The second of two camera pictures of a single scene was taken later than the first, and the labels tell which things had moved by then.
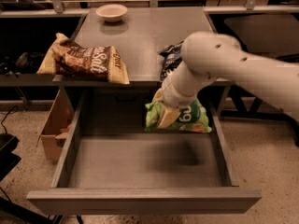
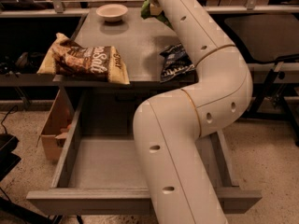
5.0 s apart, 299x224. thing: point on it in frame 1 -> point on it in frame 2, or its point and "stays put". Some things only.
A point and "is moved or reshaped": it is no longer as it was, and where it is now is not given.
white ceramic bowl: (111, 12) stays put
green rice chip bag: (192, 118) is moved or reshaped
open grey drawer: (110, 163) stays put
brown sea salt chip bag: (65, 57) stays put
